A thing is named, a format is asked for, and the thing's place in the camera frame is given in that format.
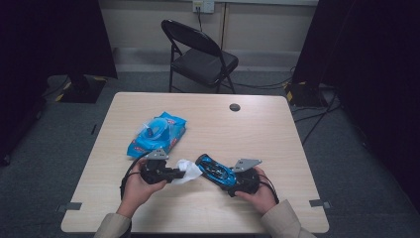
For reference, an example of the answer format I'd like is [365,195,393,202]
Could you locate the grey tape strip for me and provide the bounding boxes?
[309,199,332,209]
[56,201,83,213]

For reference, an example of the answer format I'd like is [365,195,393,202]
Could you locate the black floor cable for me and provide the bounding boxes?
[293,88,343,147]
[231,65,295,90]

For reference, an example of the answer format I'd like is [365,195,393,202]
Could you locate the black stand base yellow tape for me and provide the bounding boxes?
[284,81,328,107]

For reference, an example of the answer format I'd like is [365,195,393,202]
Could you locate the left hand-held gripper cable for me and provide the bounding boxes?
[119,151,152,201]

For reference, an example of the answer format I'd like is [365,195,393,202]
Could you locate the person's left hand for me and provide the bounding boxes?
[117,158,167,219]

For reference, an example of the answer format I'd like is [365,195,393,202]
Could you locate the person's right hand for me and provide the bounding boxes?
[235,167,277,216]

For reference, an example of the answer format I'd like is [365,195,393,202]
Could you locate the black curtain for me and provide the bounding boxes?
[0,0,118,167]
[291,0,420,212]

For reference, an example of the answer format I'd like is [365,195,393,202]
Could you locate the black folding chair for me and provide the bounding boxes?
[160,19,240,94]

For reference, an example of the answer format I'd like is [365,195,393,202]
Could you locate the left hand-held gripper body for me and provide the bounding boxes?
[140,148,172,185]

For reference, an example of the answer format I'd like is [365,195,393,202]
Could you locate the hand-held gripper cable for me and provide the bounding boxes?
[257,173,280,204]
[119,151,152,201]

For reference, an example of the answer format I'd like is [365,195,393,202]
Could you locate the black plug with cable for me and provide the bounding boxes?
[195,5,204,33]

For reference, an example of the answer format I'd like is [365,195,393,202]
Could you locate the blue wet wipes pack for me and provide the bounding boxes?
[126,111,187,159]

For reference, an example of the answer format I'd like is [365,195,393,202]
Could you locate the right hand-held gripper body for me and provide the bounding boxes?
[232,158,263,195]

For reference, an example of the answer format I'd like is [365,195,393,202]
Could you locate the blue toy car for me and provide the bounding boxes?
[194,153,238,192]

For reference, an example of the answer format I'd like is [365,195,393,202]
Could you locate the right hand-held gripper cable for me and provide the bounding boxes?
[257,173,280,204]

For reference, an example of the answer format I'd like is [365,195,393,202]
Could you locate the white wall socket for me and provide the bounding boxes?
[192,0,216,14]

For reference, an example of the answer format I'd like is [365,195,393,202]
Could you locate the vertical wall conduit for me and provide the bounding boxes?
[220,2,230,51]

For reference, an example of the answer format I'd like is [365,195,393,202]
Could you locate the white wet wipe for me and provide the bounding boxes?
[171,159,203,185]

